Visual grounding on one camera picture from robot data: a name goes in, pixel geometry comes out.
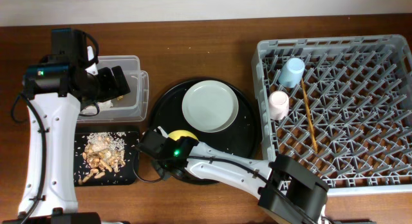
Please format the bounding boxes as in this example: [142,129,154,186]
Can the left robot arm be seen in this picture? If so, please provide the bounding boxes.
[13,28,130,223]

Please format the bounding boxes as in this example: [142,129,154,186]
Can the round black tray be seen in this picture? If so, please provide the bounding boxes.
[147,77,260,185]

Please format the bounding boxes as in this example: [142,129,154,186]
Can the wooden chopstick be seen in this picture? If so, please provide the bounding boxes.
[301,79,318,153]

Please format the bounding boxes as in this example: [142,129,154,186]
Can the clear plastic bin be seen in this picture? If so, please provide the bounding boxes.
[77,55,149,124]

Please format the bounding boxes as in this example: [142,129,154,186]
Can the grey dishwasher rack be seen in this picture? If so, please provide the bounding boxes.
[251,35,411,196]

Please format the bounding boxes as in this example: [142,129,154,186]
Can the peanut shell food scraps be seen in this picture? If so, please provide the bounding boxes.
[77,132,126,185]

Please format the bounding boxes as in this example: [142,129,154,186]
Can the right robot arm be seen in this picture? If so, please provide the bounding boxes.
[138,127,329,223]

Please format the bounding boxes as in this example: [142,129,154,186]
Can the pink cup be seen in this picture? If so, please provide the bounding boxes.
[268,91,289,121]

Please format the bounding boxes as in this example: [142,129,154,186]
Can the grey plate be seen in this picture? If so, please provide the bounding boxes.
[182,80,239,133]

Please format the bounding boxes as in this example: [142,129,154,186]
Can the black rectangular tray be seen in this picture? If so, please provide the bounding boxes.
[73,125,140,187]

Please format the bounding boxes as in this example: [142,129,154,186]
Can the blue cup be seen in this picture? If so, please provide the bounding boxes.
[278,57,305,88]

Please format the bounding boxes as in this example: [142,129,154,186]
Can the yellow bowl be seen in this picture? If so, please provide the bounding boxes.
[168,130,198,141]

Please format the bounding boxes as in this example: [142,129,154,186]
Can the white tissue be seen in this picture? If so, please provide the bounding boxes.
[97,100,113,110]

